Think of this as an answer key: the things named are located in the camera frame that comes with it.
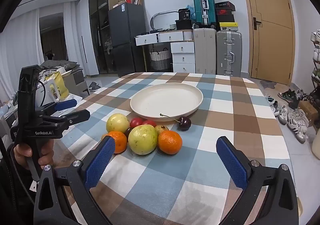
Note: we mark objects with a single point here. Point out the white desk with drawers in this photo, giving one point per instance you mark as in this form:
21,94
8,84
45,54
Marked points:
182,47

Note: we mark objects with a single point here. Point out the curved metal frame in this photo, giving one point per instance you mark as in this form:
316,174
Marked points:
160,13

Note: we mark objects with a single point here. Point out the small white slatted basket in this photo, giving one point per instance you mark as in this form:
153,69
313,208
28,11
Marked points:
171,26

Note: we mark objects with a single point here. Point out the wooden shoe rack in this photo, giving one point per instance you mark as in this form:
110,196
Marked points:
315,79

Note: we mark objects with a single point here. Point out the wooden door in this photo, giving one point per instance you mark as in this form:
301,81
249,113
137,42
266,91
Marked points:
270,39

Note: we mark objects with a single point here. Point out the orange mandarin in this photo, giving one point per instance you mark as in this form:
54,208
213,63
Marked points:
120,141
170,142

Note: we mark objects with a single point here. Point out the white curtain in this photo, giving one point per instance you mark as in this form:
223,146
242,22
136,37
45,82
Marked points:
20,39

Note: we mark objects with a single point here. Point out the cream round plate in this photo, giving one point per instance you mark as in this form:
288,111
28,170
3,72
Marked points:
165,100

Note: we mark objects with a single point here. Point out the plain black box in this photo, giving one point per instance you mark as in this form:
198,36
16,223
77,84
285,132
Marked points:
225,18

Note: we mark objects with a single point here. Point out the woven basket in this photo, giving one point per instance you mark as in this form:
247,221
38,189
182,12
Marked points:
160,58

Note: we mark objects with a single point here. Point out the person's left hand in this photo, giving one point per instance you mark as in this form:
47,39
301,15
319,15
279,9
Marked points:
22,151

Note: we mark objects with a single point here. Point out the pile of loose shoes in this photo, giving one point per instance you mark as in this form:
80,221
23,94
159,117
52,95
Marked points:
292,117

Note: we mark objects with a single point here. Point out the teal suitcase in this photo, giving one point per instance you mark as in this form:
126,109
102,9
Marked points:
200,4

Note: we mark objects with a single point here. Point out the checked tablecloth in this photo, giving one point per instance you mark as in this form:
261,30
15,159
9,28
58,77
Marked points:
225,120

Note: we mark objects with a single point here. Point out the beige suitcase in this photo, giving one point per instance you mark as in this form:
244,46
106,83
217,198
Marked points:
205,49

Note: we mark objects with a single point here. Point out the large cardboard box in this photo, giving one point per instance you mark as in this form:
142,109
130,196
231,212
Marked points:
76,82

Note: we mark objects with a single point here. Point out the black shoe box red logo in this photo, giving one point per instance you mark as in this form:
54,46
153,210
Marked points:
225,12

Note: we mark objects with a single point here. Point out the green guava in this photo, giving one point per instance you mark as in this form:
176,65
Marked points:
142,140

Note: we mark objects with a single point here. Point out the dark glass-door wardrobe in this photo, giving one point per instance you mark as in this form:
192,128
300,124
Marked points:
100,14

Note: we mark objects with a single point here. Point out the person's left forearm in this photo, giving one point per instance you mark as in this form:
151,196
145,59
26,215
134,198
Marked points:
7,180

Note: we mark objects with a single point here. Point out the black refrigerator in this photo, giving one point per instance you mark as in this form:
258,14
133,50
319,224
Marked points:
125,39

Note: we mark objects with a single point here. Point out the grey clothes pile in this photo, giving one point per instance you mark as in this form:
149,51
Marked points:
60,64

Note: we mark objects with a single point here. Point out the silver suitcase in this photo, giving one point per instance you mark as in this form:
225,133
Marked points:
228,52

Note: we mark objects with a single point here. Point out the yellow bag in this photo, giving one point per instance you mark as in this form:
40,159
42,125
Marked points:
60,84

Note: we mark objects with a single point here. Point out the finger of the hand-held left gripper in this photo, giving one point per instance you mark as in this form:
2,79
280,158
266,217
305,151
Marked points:
66,105
75,117

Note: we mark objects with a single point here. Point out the small cardboard box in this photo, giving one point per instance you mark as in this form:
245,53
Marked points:
308,110

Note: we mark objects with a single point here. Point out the blue plastic bag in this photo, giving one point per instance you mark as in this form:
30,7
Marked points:
192,9

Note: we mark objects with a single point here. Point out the white bucket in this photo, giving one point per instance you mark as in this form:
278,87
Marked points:
316,147

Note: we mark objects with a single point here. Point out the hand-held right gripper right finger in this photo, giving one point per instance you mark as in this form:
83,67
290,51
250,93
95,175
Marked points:
231,165

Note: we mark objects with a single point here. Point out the yellow shoe box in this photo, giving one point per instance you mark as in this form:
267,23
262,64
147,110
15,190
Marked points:
228,26

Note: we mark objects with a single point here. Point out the black printed bag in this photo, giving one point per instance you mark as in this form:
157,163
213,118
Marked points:
184,14

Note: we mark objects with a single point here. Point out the yellow guava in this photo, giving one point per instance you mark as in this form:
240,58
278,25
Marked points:
117,123

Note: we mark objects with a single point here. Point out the small brown fruit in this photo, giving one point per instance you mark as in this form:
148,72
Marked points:
161,129

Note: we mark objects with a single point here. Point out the red tomato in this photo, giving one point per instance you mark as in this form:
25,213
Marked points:
149,123
135,123

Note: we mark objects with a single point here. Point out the black storage box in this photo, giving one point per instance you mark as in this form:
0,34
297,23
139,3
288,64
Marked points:
183,24

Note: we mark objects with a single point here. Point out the rows of shelved shoes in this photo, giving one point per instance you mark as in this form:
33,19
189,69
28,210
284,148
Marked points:
316,37

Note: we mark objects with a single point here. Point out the grey slippers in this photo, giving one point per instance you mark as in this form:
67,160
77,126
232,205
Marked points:
94,86

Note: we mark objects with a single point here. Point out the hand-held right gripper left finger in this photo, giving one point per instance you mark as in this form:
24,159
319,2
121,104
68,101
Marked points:
100,162

